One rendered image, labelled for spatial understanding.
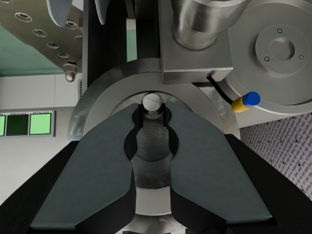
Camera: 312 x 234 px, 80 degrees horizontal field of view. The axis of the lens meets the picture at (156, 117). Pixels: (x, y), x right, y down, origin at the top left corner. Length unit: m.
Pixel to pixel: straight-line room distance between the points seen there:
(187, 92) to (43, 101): 3.28
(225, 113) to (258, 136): 0.20
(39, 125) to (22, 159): 0.09
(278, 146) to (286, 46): 0.16
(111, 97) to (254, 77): 0.13
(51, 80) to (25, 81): 0.41
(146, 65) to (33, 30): 0.31
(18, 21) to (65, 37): 0.08
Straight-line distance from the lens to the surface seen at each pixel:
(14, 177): 0.61
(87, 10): 0.22
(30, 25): 0.44
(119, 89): 0.16
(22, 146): 0.60
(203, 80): 0.16
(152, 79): 0.16
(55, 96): 3.33
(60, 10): 0.21
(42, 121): 0.57
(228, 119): 0.17
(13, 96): 3.70
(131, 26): 0.63
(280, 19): 0.23
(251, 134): 0.39
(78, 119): 0.18
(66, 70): 0.56
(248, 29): 0.21
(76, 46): 0.48
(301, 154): 0.29
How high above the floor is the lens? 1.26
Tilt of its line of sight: 9 degrees down
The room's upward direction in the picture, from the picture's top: 177 degrees clockwise
